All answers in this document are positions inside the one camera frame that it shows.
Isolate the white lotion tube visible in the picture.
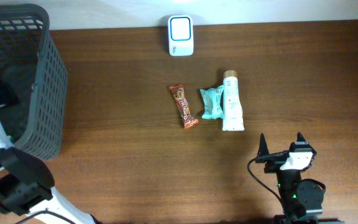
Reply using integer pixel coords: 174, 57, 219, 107
223, 70, 245, 131

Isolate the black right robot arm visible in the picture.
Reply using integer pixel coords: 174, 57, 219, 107
253, 133, 326, 223

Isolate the white barcode scanner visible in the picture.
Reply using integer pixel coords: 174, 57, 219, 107
167, 15, 194, 57

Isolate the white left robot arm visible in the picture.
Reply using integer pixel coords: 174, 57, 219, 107
0, 122, 98, 224

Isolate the grey plastic basket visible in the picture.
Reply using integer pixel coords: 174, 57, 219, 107
0, 4, 68, 161

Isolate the orange candy bar wrapper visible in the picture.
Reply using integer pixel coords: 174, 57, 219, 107
168, 84, 199, 129

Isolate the teal wet wipes pack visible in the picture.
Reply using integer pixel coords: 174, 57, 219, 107
200, 85, 224, 119

